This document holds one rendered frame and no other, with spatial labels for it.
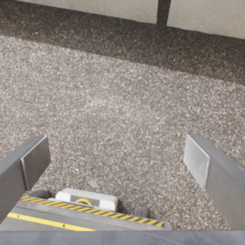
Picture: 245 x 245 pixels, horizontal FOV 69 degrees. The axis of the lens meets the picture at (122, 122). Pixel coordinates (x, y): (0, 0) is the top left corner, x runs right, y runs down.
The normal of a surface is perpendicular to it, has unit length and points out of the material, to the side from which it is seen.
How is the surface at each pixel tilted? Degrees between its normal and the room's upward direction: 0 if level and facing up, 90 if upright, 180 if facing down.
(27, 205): 0
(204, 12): 90
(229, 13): 90
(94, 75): 0
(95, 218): 0
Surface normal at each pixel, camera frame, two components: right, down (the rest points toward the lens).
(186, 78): -0.13, -0.10
